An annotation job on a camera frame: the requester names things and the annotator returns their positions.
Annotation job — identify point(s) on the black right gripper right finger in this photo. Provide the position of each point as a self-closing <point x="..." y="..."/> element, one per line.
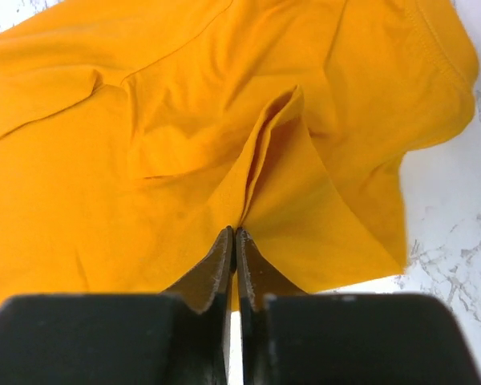
<point x="256" y="278"/>

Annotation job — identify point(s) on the yellow t shirt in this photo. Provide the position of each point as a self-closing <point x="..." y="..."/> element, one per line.
<point x="133" y="132"/>

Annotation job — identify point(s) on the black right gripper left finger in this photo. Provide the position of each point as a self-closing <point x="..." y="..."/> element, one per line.
<point x="200" y="343"/>

